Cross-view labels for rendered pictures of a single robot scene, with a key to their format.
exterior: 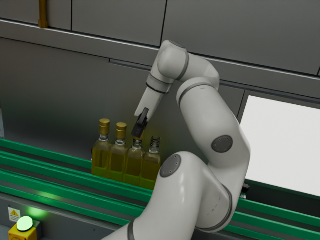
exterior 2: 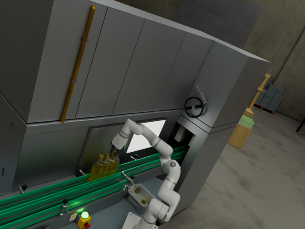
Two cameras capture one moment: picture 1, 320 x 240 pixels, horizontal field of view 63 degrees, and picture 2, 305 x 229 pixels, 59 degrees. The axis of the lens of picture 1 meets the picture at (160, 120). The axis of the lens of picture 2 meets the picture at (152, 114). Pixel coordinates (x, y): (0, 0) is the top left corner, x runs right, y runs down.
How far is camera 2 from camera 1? 172 cm
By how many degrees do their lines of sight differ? 59
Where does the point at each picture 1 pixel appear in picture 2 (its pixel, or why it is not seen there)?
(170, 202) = (178, 171)
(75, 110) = (66, 155)
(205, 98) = (165, 144)
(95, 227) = (108, 198)
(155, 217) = (175, 175)
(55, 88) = (57, 148)
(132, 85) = (100, 134)
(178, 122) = not seen: hidden behind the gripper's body
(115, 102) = (91, 143)
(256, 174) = (135, 148)
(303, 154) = not seen: hidden behind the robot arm
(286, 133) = not seen: hidden behind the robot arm
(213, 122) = (171, 151)
